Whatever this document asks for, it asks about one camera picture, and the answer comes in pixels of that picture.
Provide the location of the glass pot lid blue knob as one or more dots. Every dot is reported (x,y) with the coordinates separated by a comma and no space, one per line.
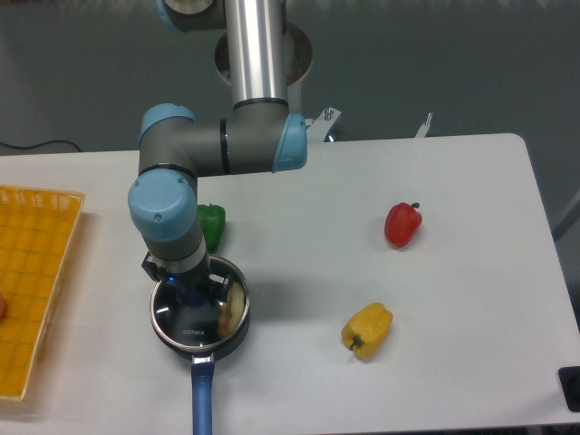
(199,308)

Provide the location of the black object at table edge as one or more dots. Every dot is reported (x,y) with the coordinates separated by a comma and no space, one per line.
(569,378)

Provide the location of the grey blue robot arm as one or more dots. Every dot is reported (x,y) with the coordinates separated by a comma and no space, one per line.
(176,150)

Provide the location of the toy bread pastry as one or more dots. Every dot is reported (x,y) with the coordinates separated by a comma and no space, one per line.
(232,311)

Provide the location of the yellow plastic basket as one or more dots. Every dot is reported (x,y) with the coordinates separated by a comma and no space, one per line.
(37,228)

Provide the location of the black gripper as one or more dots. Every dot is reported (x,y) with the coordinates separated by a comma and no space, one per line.
(186,274)

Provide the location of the red bell pepper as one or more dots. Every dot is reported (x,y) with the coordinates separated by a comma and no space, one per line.
(402,223)

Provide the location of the green bell pepper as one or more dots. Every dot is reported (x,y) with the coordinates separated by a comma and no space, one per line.
(212,219)

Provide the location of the white metal base frame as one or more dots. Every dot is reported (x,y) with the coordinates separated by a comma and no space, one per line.
(319,130)

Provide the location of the yellow bell pepper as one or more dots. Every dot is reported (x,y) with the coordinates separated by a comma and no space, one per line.
(366,330)

